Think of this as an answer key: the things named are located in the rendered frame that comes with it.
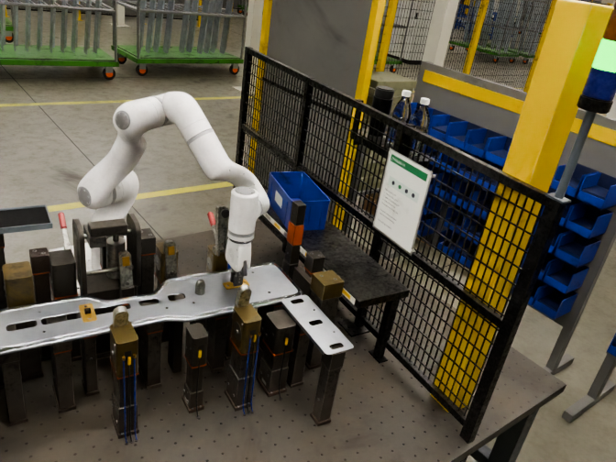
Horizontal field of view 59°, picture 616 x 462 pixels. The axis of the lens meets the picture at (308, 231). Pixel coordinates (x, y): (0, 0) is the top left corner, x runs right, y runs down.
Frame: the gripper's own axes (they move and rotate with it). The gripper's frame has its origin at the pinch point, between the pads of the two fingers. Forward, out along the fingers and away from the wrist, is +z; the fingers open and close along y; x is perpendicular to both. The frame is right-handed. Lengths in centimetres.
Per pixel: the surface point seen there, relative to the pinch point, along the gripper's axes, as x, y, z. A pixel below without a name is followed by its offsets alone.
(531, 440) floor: 153, 39, 103
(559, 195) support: 55, 64, -53
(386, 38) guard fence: 278, -291, -37
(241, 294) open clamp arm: -7.0, 18.3, -6.9
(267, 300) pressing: 6.4, 10.6, 3.2
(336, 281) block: 28.7, 16.3, -3.0
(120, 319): -40.9, 15.3, -4.2
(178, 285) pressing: -17.8, -5.8, 3.0
